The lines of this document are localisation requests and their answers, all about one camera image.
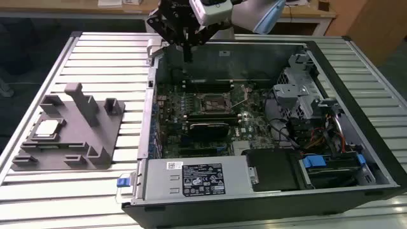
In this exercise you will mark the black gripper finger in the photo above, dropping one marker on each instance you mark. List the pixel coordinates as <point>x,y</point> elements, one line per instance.
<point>200,33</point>
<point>166,31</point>

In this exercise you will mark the metal socket locking lever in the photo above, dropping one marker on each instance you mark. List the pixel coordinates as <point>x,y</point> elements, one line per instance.
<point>198,88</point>
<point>238,103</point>

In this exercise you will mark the silver CPU chip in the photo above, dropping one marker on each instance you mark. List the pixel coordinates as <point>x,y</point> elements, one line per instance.
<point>47,127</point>

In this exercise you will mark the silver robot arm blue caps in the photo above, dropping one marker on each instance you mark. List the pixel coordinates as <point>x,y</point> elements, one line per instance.
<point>244,16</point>

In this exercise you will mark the CPU socket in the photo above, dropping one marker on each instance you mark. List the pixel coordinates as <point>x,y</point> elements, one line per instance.
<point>217,102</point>

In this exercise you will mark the small white box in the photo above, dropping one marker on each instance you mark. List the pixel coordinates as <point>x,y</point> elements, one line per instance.
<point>132,2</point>

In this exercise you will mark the black RAM slot white clips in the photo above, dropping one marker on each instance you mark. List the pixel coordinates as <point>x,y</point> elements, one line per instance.
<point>210,87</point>
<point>210,81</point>
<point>210,117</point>

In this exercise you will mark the white paper stack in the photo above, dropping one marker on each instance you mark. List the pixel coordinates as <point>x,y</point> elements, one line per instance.
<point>110,3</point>

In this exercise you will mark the silver perforated drive cage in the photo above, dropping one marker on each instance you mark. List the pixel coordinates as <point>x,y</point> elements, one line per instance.
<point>304,78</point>

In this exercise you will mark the small black desk object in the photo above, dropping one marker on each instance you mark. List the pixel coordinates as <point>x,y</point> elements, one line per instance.
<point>324,5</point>

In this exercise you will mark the black graphics card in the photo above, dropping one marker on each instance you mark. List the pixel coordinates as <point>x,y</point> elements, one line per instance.
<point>209,133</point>

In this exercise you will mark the green motherboard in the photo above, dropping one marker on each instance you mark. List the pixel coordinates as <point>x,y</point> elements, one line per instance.
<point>254,138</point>

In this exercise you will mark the silver finned heatsink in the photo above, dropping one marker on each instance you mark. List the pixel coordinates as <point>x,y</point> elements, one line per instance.
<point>242,146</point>

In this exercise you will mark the black expansion slot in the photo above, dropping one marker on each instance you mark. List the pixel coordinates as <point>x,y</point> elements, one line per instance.
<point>197,151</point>

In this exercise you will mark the grey plastic parts rack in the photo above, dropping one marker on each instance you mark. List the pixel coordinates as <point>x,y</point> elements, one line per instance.
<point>80,143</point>

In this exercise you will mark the wooden cabinet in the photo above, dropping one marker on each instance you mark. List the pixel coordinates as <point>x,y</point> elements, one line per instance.
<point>376,28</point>

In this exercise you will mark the grey chair leg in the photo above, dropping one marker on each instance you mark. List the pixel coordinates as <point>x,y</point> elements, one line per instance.
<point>6,88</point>

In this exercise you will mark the white barcode sticker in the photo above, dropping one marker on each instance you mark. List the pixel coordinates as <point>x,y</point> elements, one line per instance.
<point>174,165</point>

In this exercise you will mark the black power supply label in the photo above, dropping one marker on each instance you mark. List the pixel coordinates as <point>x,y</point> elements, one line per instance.
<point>204,179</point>

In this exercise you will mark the black plastic shroud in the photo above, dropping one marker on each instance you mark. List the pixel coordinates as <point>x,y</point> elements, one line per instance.
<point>274,171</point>

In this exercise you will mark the grey power supply unit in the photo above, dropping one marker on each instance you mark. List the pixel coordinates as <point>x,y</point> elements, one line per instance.
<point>160,181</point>

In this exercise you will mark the blue power supply latch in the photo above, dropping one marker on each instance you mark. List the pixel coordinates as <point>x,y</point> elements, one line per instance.
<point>124,182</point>

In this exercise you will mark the blue disk carrier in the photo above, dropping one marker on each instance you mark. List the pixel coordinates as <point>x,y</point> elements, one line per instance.
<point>313,162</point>

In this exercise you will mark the small blue plastic tab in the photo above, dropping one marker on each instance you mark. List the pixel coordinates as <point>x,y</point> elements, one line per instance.
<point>361,159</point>

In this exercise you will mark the black hard disk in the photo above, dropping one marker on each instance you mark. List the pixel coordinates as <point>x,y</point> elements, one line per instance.
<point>337,176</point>

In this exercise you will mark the black open PC case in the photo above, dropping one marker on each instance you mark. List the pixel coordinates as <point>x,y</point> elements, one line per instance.
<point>222,214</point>

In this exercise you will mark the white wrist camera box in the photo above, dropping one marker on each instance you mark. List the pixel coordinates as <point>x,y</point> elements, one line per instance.
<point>217,12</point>

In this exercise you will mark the white case wall sticker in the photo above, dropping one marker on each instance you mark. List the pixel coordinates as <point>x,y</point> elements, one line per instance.
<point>225,53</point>

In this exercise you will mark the wooden desk white frame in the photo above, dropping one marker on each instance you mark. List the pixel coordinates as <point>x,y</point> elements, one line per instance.
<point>105,10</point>

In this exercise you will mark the grey metal bracket plate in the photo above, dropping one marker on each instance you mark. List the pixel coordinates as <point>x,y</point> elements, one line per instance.
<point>288,94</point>

